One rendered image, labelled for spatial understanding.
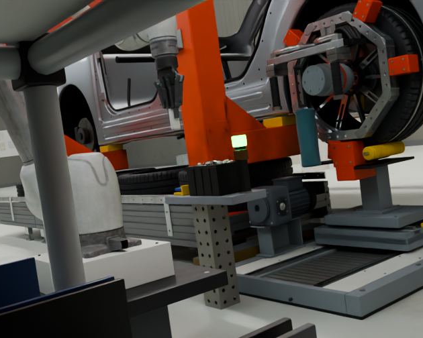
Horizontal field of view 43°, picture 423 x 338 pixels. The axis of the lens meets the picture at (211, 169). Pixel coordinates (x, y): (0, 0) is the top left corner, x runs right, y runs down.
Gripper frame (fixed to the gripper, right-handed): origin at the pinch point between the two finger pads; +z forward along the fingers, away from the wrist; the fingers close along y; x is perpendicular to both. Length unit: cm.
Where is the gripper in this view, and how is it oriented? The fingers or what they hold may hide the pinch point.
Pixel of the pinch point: (174, 119)
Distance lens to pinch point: 177.8
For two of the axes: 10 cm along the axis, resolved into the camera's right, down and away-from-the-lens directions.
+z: 1.4, 9.9, 0.4
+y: 7.0, -0.7, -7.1
